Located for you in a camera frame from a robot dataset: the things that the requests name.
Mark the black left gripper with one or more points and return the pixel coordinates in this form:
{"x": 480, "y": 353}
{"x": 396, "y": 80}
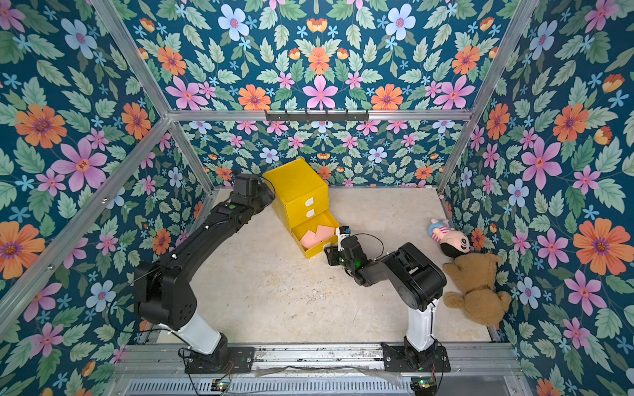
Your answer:
{"x": 265, "y": 193}

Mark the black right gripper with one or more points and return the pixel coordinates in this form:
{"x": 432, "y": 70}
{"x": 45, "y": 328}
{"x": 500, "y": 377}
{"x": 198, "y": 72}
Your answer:
{"x": 334, "y": 252}

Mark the pink sticky note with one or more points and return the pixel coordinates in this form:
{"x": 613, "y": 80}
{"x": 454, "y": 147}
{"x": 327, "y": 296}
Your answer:
{"x": 310, "y": 239}
{"x": 322, "y": 233}

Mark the yellow drawer cabinet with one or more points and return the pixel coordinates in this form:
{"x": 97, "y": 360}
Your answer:
{"x": 302, "y": 202}

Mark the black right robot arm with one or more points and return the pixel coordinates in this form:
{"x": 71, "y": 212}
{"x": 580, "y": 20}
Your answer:
{"x": 416, "y": 279}

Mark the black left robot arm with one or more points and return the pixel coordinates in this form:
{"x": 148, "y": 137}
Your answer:
{"x": 162, "y": 290}

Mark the pink plush doll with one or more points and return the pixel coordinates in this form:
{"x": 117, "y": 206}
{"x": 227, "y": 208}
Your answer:
{"x": 453, "y": 243}

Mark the brown teddy bear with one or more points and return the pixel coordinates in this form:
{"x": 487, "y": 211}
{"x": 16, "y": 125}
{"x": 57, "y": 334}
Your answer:
{"x": 474, "y": 275}

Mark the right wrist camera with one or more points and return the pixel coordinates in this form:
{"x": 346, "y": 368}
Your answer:
{"x": 342, "y": 233}

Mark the metal hook rail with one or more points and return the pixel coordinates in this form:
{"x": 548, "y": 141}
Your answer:
{"x": 305, "y": 116}

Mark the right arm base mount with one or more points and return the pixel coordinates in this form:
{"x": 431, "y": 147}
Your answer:
{"x": 405, "y": 358}

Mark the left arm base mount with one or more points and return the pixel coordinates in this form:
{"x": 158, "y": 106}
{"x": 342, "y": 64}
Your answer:
{"x": 233, "y": 360}

